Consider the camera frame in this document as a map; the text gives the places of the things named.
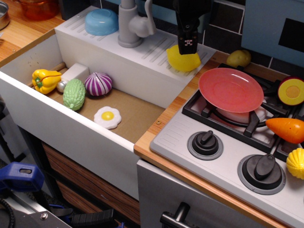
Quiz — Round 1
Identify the yellow toy bell pepper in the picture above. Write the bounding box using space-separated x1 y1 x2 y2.
32 69 62 95

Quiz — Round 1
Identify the pink plastic plate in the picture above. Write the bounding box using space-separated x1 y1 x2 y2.
199 68 264 113

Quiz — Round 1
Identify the yellow toy lemon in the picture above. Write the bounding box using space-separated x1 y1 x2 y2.
166 44 202 73

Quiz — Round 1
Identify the purple striped toy onion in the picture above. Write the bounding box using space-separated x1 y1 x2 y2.
85 72 113 96

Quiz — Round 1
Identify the white toy sink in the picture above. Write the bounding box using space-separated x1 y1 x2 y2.
0 6 217 201

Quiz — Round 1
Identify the green toy bitter gourd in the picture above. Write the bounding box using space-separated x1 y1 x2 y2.
63 79 86 111

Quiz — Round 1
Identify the orange transparent container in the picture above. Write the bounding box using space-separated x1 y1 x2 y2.
17 0 59 20

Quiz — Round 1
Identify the white toy salt shaker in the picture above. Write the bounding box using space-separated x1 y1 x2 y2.
57 63 90 93

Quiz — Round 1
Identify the blue plastic bowl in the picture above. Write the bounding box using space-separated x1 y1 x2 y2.
85 9 119 36

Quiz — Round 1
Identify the grey toy faucet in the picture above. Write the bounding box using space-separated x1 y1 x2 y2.
118 0 157 48

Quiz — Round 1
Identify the toy fried egg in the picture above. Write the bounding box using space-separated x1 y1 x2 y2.
94 106 122 130

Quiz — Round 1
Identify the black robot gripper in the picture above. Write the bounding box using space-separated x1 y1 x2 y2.
173 0 211 55

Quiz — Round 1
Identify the black stove grate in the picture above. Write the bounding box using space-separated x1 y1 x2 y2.
182 64 304 161

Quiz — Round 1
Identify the halved toy plum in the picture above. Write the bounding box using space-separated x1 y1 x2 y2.
277 77 304 106

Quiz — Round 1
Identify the black oven door handle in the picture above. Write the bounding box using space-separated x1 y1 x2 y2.
160 202 190 228

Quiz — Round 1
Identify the yellow toy potato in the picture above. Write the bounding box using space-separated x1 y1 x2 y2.
226 50 251 67

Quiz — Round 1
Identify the grey toy stove top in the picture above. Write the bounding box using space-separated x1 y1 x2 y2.
150 109 304 228

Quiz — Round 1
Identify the black braided cable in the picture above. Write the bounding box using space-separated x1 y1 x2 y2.
0 198 16 228

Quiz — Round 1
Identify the yellow toy corn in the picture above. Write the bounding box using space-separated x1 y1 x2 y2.
286 148 304 180

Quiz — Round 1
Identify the left black stove knob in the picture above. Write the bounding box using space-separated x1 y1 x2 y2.
187 130 224 161

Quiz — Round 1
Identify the right black stove knob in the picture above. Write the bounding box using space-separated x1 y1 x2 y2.
237 154 286 195

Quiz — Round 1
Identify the orange toy carrot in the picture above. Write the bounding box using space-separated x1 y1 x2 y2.
266 118 304 144

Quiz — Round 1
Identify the black stove knob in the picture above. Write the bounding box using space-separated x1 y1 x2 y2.
187 130 224 161
237 154 286 195

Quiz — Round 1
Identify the blue clamp handle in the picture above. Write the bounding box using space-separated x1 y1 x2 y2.
0 162 45 193

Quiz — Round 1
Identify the metal pot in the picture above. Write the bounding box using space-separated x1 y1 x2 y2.
0 1 10 30

